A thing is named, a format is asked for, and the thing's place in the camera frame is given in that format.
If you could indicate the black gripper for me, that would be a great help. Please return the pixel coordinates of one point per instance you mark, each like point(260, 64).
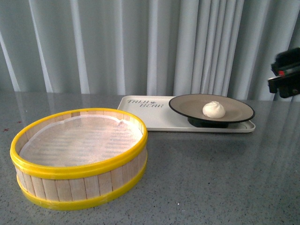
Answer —
point(286, 69)

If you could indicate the white steamed bun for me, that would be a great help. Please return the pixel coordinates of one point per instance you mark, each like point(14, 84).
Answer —
point(213, 110)

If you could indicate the beige plate with black rim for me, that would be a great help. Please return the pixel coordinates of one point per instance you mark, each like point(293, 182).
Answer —
point(190, 106)

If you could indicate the white bear print tray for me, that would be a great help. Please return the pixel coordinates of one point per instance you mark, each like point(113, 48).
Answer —
point(159, 117)

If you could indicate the grey pleated curtain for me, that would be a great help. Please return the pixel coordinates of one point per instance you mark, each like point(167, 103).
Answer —
point(145, 47)

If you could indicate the white steamer liner cloth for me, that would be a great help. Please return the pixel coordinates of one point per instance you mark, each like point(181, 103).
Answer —
point(81, 140)

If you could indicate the yellow rimmed bamboo steamer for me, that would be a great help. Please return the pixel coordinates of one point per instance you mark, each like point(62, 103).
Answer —
point(84, 186)

